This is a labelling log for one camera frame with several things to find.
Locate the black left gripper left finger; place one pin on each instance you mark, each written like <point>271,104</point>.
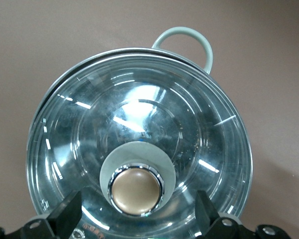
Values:
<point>64,214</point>

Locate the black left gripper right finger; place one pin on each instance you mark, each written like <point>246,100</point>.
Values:
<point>206,216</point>

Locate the glass lid with gold knob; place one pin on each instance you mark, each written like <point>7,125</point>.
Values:
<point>137,194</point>

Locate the pale green cooking pot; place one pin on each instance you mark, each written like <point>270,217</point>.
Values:
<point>182,31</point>

